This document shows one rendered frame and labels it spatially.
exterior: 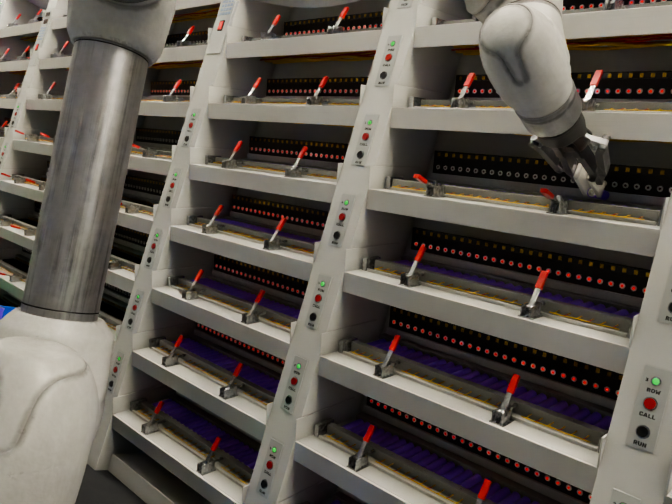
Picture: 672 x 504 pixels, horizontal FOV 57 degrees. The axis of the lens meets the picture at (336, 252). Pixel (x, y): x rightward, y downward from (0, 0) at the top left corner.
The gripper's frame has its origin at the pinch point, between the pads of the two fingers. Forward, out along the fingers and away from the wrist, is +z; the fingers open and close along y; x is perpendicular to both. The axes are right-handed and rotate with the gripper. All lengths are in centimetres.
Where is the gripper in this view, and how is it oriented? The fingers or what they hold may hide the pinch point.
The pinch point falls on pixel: (589, 180)
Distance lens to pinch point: 120.3
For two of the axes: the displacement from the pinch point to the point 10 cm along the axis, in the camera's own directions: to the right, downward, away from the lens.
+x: -4.0, 8.9, -2.0
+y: -7.2, -1.7, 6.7
